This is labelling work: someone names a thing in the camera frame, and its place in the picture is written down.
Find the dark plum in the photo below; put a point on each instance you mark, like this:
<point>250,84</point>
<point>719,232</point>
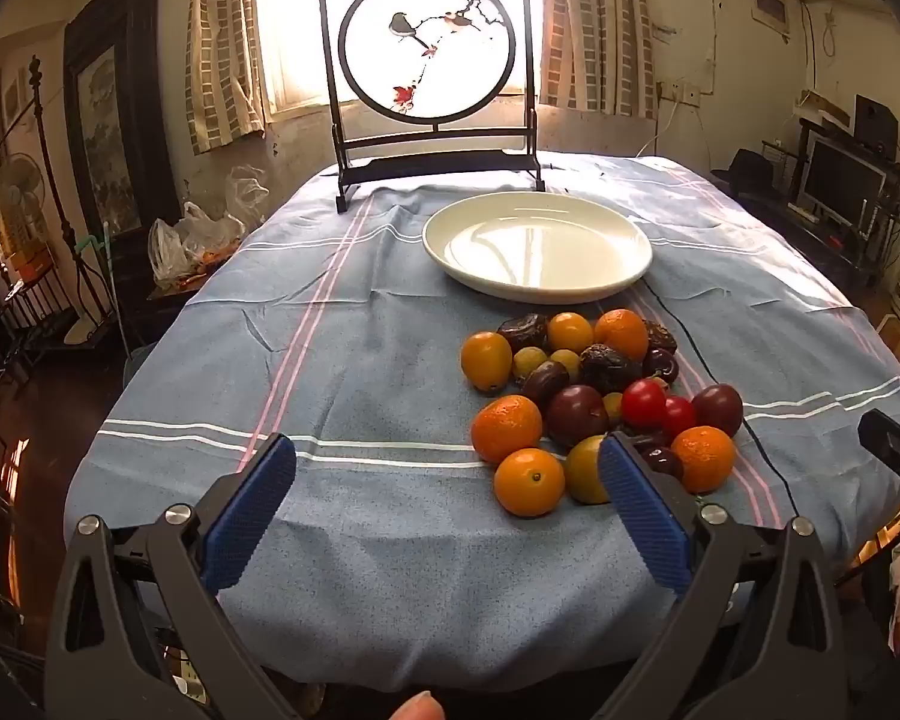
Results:
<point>546,382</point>

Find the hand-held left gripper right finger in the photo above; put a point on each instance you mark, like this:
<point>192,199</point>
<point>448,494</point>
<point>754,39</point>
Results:
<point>641,510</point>

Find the red cherry tomato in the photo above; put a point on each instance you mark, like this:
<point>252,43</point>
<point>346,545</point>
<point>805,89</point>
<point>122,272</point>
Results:
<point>643,403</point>
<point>680,416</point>

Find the black speaker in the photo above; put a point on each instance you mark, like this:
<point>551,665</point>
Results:
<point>874,124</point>

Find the mandarin orange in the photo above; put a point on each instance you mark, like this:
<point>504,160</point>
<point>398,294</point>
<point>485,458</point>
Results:
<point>705,457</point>
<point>621,334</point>
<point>506,429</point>

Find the yellow-green plum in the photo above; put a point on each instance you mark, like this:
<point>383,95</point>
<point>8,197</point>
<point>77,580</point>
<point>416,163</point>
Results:
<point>585,469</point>

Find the dark red cherry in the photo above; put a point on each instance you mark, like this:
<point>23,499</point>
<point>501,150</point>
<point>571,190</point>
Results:
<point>660,366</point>
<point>661,459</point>

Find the dark dried date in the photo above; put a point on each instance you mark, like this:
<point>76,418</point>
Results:
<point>521,330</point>
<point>660,335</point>

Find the black coat stand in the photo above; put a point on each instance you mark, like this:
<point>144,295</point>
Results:
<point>34,79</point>

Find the checked curtain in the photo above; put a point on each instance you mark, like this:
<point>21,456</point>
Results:
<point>221,45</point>
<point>596,22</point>

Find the bright window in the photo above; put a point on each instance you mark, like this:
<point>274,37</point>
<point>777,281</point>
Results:
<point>292,52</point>

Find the black hat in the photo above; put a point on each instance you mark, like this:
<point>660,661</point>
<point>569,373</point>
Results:
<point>746,169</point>

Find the small smooth orange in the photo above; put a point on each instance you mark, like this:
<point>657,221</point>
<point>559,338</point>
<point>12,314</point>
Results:
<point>529,481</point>
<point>570,331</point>
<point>487,361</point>

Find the person's left hand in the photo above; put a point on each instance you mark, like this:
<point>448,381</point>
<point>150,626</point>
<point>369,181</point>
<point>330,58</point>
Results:
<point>418,709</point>

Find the purple plum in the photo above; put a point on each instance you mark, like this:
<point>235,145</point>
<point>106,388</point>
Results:
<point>718,406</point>
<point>576,416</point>

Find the electric fan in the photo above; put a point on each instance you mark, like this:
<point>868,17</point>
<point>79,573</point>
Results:
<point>21,191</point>

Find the dark framed painting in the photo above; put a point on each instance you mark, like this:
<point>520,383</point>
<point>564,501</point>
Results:
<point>112,105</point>

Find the large wrinkled dark date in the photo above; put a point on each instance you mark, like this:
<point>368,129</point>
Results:
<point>606,367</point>

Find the clear plastic bag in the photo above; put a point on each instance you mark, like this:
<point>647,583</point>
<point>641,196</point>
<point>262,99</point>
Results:
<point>246,191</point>
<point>187,240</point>

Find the blue striped tablecloth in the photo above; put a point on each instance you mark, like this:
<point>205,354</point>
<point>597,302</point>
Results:
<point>360,300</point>

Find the bird painting table screen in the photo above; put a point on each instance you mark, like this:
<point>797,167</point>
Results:
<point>390,75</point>

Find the wall vent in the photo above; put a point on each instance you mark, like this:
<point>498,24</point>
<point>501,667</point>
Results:
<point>771,6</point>

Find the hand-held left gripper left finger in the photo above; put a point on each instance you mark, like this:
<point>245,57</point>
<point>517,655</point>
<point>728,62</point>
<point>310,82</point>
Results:
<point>247,510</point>

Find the white ceramic plate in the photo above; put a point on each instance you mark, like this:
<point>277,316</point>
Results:
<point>540,247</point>

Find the computer monitor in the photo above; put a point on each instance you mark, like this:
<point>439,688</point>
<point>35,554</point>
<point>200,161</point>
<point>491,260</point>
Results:
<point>840,176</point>

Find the yellow cherry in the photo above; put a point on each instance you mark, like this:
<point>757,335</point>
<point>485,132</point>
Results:
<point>613,408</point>
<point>566,362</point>
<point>529,362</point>

